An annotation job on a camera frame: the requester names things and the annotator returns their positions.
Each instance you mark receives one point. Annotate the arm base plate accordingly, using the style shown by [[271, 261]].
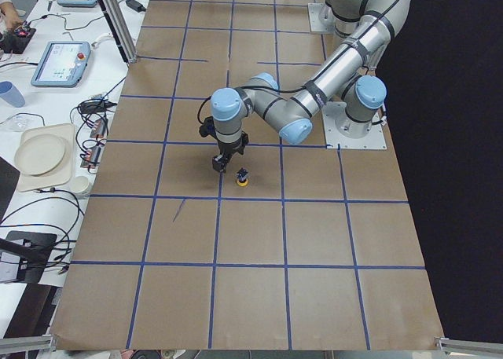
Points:
[[321, 18], [343, 133]]

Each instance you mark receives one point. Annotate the near teach pendant tablet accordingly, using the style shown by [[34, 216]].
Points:
[[62, 64]]

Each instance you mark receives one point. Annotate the beige round plate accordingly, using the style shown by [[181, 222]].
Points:
[[39, 154]]

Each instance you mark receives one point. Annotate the white paper cup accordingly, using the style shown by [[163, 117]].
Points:
[[80, 186]]

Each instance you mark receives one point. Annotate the black power adapter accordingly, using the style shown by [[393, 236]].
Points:
[[135, 6]]

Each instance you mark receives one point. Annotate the aluminium frame post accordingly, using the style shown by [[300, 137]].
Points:
[[119, 30]]

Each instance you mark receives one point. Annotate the yellow push button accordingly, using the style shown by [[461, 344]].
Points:
[[242, 177]]

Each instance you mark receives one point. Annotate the black camera stand base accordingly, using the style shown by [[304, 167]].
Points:
[[25, 255]]

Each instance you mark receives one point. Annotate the beige tray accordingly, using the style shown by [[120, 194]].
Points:
[[63, 172]]

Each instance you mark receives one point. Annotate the person at side table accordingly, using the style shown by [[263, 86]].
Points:
[[11, 15]]

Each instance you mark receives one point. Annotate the blue plastic cup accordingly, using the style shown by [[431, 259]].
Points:
[[11, 95]]

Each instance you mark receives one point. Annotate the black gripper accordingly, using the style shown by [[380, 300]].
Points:
[[229, 148]]

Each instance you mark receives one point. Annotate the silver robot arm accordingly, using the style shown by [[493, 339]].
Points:
[[365, 27]]

